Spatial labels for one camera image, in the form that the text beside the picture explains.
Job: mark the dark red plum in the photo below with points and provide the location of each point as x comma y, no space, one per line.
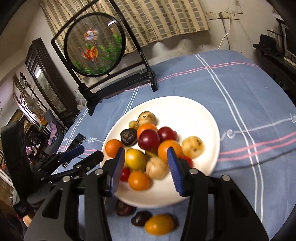
167,134

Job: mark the white wall outlet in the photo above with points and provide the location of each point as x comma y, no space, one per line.
211,14

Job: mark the purple cloth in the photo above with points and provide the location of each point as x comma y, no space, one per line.
53,133

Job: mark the dark wood framed painting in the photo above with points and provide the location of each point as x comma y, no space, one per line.
46,85

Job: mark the small tan longan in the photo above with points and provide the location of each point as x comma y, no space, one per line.
133,124
151,153

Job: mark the black smartphone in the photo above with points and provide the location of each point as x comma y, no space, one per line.
77,140

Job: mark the white oval plate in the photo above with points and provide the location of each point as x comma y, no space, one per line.
185,115

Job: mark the black computer desk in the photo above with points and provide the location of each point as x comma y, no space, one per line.
277,67

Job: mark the wrinkled dark passion fruit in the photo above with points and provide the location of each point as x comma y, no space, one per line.
128,136

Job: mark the blue plaid tablecloth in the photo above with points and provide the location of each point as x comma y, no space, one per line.
242,104

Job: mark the small dark purple fruit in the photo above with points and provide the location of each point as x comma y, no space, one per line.
141,217

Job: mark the dark chair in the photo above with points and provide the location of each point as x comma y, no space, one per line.
49,117

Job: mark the large red plum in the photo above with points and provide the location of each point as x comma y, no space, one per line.
149,139

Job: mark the green yellow citrus fruit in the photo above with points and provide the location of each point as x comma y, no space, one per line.
136,158

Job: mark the black hat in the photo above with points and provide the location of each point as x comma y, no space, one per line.
268,44

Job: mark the person's left hand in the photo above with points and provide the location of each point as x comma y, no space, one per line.
27,219

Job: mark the yellow orange citrus fruit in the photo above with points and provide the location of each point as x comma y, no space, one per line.
159,224

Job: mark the round goldfish screen ornament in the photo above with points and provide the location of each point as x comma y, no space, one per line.
97,46

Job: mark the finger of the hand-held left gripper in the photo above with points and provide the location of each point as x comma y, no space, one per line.
90,160
71,151

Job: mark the computer monitor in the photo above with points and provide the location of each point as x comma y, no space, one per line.
291,44

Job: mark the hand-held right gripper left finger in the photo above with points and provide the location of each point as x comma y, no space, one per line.
116,173

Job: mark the beige checked curtain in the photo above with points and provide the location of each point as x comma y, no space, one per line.
161,18

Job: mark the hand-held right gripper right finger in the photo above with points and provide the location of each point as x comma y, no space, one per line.
175,171

